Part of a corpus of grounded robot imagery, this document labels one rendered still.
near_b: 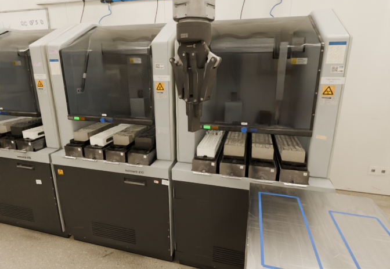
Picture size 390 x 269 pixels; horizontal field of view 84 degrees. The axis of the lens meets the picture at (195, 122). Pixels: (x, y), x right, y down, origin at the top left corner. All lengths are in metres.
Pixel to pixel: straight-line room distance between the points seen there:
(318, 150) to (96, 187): 1.35
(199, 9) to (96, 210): 1.50
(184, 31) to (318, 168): 1.05
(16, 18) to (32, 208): 2.38
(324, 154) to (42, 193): 1.86
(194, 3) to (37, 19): 3.05
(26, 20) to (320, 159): 3.39
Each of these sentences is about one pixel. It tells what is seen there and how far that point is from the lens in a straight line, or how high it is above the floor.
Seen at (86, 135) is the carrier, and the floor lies 0.86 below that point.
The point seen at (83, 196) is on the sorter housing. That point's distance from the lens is 1.73.
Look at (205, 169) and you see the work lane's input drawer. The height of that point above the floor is 0.76.
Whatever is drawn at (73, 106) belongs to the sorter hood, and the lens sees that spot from 1.62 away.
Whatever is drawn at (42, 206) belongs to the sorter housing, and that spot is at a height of 0.30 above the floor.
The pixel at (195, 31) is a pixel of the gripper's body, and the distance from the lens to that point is 0.47.
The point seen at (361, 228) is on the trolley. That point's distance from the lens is 0.91.
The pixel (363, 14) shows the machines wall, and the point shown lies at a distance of 2.47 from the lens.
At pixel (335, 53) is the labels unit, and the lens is 1.22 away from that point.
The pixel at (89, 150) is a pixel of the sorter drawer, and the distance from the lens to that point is 1.53.
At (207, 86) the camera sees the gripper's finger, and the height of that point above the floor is 1.26.
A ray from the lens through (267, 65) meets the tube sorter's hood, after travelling 1.15.
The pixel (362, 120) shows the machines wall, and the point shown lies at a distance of 2.53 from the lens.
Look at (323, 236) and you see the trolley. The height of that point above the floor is 0.82.
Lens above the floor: 1.30
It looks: 14 degrees down
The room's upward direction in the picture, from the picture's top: straight up
